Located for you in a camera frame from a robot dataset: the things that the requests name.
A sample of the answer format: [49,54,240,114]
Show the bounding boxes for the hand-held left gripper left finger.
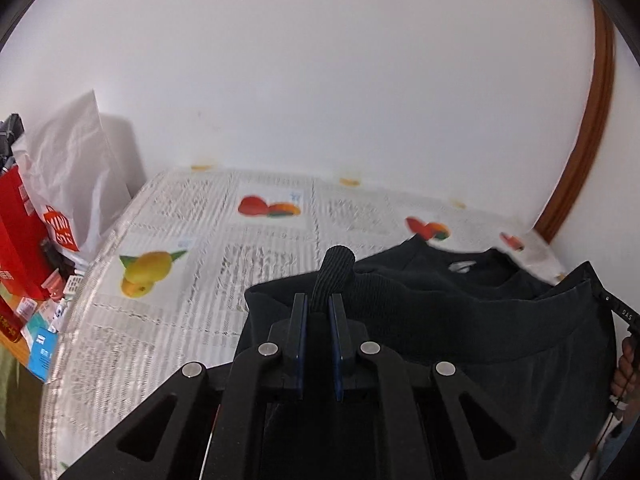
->
[58,293,308,480]

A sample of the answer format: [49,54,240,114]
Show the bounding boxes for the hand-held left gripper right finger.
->
[327,293,573,480]

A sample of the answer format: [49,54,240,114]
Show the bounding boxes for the black sweatshirt with white lettering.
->
[234,235,632,480]

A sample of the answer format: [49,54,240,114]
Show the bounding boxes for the person's right hand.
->
[611,334,640,402]

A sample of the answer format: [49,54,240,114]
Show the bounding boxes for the fruit print tablecloth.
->
[39,167,572,480]

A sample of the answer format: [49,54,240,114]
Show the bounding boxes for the small red box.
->
[44,269,68,303]

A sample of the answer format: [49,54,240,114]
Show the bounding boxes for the blue medicine box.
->
[27,326,61,382]

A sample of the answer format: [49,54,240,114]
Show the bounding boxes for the white plastic bag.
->
[14,89,149,262]

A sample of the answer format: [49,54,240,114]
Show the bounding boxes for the wooden nightstand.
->
[0,335,32,367]

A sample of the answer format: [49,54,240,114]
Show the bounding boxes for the red drink can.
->
[0,306,27,344]

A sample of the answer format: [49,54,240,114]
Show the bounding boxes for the red paper bag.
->
[0,164,57,302]

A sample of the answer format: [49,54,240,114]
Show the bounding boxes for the green blanket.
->
[0,345,45,480]

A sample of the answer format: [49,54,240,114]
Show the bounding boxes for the grey plaid cloth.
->
[0,113,25,171]

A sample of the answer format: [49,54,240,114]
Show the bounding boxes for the black cable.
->
[580,395,626,480]

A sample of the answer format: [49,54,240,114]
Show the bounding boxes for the brown wooden door frame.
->
[532,0,616,242]

